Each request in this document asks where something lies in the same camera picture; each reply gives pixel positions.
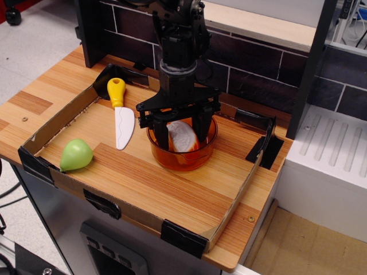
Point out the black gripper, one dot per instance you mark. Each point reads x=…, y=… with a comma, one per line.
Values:
x=178, y=98

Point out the white orange toy sushi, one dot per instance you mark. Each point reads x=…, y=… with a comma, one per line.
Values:
x=182, y=137

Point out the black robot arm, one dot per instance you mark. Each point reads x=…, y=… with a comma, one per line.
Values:
x=183, y=39

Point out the orange transparent plastic pot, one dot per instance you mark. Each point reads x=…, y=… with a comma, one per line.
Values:
x=184, y=161

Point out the taped cardboard fence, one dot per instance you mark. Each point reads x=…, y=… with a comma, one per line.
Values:
x=189, y=209

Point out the green toy pear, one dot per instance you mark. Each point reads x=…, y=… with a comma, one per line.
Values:
x=76, y=154

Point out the light wooden shelf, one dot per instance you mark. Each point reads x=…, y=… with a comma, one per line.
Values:
x=255, y=26

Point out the grey oven control panel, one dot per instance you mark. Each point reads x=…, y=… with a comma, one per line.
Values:
x=108, y=256

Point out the white toy sink drainboard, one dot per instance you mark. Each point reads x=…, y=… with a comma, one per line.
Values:
x=324, y=175

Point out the black caster wheel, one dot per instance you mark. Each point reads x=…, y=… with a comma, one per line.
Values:
x=12, y=14

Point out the yellow handled toy knife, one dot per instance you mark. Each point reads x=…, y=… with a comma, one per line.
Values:
x=124, y=117

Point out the dark grey right post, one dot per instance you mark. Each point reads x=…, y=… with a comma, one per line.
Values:
x=302, y=101

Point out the dark grey post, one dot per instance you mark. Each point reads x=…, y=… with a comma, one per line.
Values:
x=90, y=17
x=302, y=101

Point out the dark grey left post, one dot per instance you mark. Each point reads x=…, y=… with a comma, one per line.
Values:
x=90, y=17

